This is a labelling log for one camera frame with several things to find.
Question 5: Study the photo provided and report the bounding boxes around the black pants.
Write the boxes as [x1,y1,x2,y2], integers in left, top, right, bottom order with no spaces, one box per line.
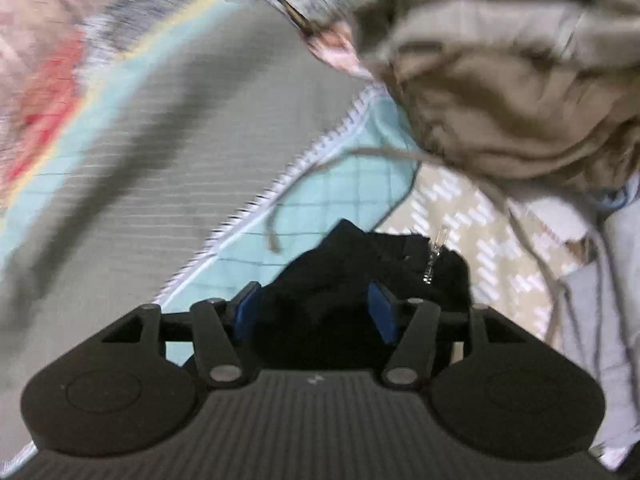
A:
[250,219,474,372]

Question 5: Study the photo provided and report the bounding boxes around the beige white patterned sheet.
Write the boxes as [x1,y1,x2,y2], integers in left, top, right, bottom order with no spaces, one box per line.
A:
[384,161,601,347]

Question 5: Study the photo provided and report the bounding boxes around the grey teal quilted blanket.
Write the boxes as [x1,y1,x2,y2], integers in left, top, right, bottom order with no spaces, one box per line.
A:
[0,0,422,467]

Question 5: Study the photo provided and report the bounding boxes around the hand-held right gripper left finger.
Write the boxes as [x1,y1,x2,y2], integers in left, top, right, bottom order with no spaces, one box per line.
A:
[102,281,263,389]

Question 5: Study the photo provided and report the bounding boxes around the khaki drawstring garment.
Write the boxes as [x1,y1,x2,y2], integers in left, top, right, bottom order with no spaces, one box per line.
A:
[264,0,640,261]

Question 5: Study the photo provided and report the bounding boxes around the pink red patterned bedsheet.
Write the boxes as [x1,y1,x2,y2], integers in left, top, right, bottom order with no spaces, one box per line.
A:
[0,0,128,203]

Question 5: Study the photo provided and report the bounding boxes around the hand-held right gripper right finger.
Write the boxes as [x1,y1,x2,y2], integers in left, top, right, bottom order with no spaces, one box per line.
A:
[366,281,527,389]

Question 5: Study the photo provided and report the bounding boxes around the light grey-blue garment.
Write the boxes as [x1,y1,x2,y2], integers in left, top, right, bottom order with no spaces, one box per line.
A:
[548,175,640,472]

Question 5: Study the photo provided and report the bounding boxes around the pink floral cloth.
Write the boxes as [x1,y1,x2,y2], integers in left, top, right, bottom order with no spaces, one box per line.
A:
[304,19,377,82]

